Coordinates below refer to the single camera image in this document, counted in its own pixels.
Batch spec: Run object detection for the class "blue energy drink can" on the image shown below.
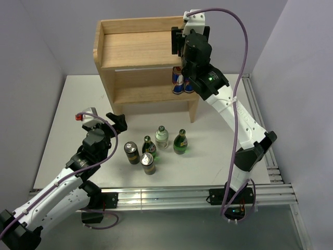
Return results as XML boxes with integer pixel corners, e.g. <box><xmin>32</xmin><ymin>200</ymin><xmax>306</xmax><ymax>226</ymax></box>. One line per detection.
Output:
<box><xmin>172</xmin><ymin>67</ymin><xmax>184</xmax><ymax>94</ymax></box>
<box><xmin>183</xmin><ymin>77</ymin><xmax>194</xmax><ymax>93</ymax></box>

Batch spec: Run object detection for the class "black gold can front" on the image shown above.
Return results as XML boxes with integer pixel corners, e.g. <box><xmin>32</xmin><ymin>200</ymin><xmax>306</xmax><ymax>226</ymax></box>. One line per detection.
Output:
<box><xmin>140</xmin><ymin>153</ymin><xmax>156</xmax><ymax>175</ymax></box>

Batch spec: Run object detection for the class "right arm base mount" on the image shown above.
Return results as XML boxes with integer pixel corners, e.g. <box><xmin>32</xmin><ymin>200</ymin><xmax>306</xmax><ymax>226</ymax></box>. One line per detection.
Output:
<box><xmin>208</xmin><ymin>187</ymin><xmax>255</xmax><ymax>223</ymax></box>

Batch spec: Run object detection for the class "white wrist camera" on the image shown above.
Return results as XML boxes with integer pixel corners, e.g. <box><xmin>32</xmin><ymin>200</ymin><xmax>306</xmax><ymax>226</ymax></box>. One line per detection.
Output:
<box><xmin>75</xmin><ymin>107</ymin><xmax>103</xmax><ymax>128</ymax></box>
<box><xmin>182</xmin><ymin>9</ymin><xmax>206</xmax><ymax>37</ymax></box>

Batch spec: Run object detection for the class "black gold can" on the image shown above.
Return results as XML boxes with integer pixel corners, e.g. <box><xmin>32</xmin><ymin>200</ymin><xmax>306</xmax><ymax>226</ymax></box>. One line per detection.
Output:
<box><xmin>140</xmin><ymin>153</ymin><xmax>156</xmax><ymax>175</ymax></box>
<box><xmin>124</xmin><ymin>141</ymin><xmax>140</xmax><ymax>165</ymax></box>

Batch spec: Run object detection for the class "black gold can rear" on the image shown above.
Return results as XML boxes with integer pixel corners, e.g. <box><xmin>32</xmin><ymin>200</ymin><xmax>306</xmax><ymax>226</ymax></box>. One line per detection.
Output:
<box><xmin>124</xmin><ymin>141</ymin><xmax>140</xmax><ymax>165</ymax></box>

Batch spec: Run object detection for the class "left blue energy drink can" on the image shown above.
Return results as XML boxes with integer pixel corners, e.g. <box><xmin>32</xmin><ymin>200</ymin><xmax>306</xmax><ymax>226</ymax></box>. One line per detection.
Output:
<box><xmin>172</xmin><ymin>67</ymin><xmax>184</xmax><ymax>94</ymax></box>

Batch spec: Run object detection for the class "small clear glass bottle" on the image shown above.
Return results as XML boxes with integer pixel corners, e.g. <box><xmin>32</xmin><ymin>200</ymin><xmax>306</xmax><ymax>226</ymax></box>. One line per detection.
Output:
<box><xmin>155</xmin><ymin>126</ymin><xmax>169</xmax><ymax>149</ymax></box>

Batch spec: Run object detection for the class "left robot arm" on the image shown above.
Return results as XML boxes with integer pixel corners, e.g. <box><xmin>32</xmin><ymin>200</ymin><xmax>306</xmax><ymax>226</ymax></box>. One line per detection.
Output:
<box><xmin>1</xmin><ymin>108</ymin><xmax>127</xmax><ymax>249</ymax></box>

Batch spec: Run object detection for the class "wooden two-tier shelf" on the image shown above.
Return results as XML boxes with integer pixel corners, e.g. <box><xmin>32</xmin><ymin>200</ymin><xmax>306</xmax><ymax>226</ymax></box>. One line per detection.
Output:
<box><xmin>93</xmin><ymin>16</ymin><xmax>199</xmax><ymax>122</ymax></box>

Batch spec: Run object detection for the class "purple cable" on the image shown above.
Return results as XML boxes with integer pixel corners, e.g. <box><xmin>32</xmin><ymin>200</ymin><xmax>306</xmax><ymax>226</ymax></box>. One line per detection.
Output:
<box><xmin>189</xmin><ymin>8</ymin><xmax>257</xmax><ymax>222</ymax></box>
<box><xmin>0</xmin><ymin>111</ymin><xmax>121</xmax><ymax>235</ymax></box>

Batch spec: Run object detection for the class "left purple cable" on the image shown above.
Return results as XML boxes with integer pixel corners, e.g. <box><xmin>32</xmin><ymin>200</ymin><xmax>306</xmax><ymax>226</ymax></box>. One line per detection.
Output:
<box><xmin>0</xmin><ymin>111</ymin><xmax>121</xmax><ymax>235</ymax></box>

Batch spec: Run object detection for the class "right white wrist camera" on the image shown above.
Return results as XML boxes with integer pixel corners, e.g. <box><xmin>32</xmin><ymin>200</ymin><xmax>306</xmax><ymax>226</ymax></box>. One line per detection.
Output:
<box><xmin>182</xmin><ymin>9</ymin><xmax>206</xmax><ymax>37</ymax></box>

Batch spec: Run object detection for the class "green bottle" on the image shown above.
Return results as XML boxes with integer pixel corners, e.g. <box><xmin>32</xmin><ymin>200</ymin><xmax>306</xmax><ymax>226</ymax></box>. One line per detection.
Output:
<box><xmin>173</xmin><ymin>129</ymin><xmax>188</xmax><ymax>155</ymax></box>
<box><xmin>142</xmin><ymin>135</ymin><xmax>157</xmax><ymax>158</ymax></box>

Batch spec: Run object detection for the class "aluminium frame rail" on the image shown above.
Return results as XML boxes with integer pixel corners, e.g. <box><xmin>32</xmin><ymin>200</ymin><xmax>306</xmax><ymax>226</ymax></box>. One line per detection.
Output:
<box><xmin>28</xmin><ymin>73</ymin><xmax>306</xmax><ymax>250</ymax></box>

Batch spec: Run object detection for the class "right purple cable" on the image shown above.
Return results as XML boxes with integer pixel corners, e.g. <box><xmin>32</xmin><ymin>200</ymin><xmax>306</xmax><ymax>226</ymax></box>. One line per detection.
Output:
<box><xmin>189</xmin><ymin>8</ymin><xmax>257</xmax><ymax>222</ymax></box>

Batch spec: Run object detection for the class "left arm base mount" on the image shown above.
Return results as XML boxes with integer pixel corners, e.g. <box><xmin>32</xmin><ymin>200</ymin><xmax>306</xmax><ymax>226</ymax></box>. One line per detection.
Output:
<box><xmin>81</xmin><ymin>192</ymin><xmax>119</xmax><ymax>226</ymax></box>

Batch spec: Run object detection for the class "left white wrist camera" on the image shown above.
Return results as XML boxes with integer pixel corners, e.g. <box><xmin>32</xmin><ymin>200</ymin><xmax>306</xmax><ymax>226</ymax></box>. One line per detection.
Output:
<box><xmin>75</xmin><ymin>107</ymin><xmax>103</xmax><ymax>128</ymax></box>

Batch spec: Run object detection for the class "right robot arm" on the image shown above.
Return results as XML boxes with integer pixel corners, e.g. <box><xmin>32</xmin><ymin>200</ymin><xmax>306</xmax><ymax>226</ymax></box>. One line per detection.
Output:
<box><xmin>171</xmin><ymin>26</ymin><xmax>277</xmax><ymax>203</ymax></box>

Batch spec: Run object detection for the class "right blue energy drink can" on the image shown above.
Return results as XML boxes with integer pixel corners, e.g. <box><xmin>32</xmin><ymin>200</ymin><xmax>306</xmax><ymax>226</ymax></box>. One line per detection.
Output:
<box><xmin>183</xmin><ymin>77</ymin><xmax>194</xmax><ymax>93</ymax></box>

